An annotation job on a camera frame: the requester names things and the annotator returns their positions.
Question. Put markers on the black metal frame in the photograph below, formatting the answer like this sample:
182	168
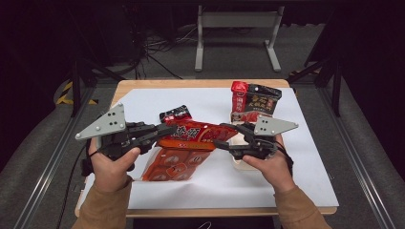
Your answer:
75	89
336	89

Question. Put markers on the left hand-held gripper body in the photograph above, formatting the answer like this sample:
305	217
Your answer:
108	124

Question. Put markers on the person's right hand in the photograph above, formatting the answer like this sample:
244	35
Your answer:
275	171

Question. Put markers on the wooden table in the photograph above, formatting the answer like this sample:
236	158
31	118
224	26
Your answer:
191	83

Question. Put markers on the grey metal stand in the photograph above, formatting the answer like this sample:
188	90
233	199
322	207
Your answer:
237	19

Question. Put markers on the aluminium floor rail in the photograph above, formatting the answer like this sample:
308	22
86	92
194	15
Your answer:
359	171
47	178

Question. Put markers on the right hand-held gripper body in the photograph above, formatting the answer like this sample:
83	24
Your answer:
270	125

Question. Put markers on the black seasoning packet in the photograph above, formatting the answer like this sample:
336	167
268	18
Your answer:
262	98

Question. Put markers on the person's left hand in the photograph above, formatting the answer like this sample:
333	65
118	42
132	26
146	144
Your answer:
110	173

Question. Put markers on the small black and red snack packet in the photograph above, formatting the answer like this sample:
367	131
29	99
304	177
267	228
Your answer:
176	112

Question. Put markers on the long red seasoning packet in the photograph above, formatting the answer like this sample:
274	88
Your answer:
239	95

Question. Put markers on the clear orange seasoning packet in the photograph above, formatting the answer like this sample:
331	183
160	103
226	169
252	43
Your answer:
173	165

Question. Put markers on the red and orange seasoning packet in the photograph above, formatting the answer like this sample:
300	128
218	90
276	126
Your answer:
197	133

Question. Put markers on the white paper sheet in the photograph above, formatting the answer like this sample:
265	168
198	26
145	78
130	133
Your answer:
207	191

